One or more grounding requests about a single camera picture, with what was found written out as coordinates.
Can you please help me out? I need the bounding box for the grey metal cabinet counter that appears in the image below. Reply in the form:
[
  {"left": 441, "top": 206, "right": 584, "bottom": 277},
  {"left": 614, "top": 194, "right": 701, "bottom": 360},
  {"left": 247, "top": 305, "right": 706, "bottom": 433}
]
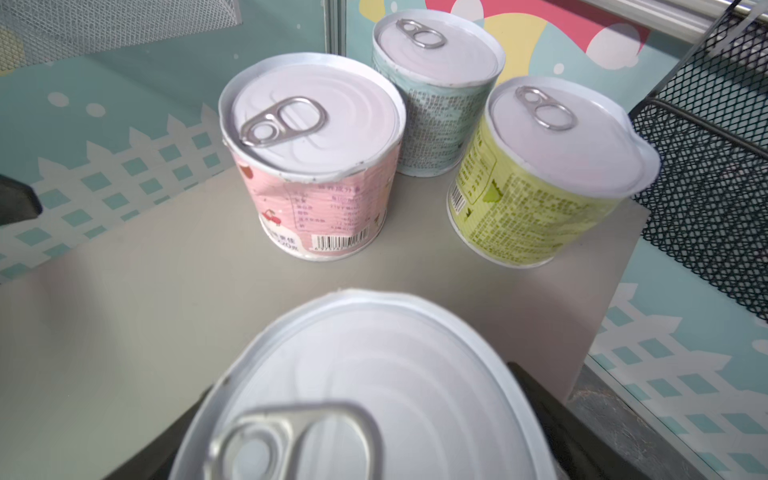
[{"left": 1, "top": 169, "right": 648, "bottom": 479}]

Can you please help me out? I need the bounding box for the black mesh wall basket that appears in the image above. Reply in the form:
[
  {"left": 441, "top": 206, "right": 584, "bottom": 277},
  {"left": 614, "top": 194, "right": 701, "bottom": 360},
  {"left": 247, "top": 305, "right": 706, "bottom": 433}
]
[{"left": 630, "top": 1, "right": 767, "bottom": 320}]

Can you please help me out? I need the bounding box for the green label can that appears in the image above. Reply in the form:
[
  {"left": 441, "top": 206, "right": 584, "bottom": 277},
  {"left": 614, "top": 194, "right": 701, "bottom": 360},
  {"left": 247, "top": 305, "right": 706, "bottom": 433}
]
[{"left": 447, "top": 76, "right": 661, "bottom": 269}]

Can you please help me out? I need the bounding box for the white wire wall basket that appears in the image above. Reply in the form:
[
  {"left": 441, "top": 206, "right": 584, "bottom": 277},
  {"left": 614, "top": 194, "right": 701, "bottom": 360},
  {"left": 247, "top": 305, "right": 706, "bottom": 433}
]
[{"left": 1, "top": 0, "right": 242, "bottom": 73}]

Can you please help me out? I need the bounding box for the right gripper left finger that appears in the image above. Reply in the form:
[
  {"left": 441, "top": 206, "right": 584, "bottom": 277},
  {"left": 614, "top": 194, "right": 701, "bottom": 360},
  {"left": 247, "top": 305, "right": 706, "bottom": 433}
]
[{"left": 104, "top": 387, "right": 211, "bottom": 480}]

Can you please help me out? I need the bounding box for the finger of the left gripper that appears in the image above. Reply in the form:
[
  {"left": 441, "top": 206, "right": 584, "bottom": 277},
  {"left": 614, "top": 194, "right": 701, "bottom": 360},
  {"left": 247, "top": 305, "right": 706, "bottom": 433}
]
[{"left": 0, "top": 175, "right": 43, "bottom": 226}]

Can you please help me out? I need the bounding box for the pink label can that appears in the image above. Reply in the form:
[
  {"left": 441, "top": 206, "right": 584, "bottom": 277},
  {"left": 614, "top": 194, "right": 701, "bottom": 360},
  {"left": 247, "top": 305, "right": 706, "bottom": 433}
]
[
  {"left": 218, "top": 52, "right": 406, "bottom": 262},
  {"left": 171, "top": 290, "right": 556, "bottom": 479}
]

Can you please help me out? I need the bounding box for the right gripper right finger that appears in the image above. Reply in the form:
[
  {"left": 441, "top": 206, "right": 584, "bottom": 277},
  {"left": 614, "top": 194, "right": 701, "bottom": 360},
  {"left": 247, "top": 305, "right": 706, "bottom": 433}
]
[{"left": 507, "top": 362, "right": 647, "bottom": 480}]

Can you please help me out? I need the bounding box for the teal label can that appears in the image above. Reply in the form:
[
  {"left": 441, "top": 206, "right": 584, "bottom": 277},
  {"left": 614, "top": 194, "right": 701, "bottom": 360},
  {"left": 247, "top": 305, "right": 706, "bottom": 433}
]
[{"left": 372, "top": 9, "right": 506, "bottom": 177}]

